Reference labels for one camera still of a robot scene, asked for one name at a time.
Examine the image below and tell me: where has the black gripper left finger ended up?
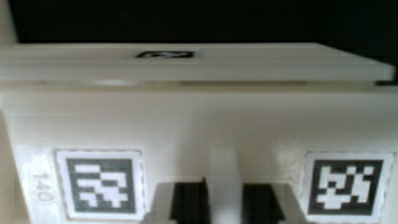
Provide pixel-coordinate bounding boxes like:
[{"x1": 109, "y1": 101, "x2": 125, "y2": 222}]
[{"x1": 145, "y1": 179, "x2": 212, "y2": 224}]

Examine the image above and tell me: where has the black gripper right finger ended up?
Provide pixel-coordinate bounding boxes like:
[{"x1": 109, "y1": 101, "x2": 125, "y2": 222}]
[{"x1": 243, "y1": 183, "x2": 310, "y2": 224}]

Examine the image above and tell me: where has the white cabinet door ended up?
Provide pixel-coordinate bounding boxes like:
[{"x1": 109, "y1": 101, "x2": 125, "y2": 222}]
[
  {"x1": 0, "y1": 91, "x2": 398, "y2": 224},
  {"x1": 0, "y1": 43, "x2": 395, "y2": 82}
]

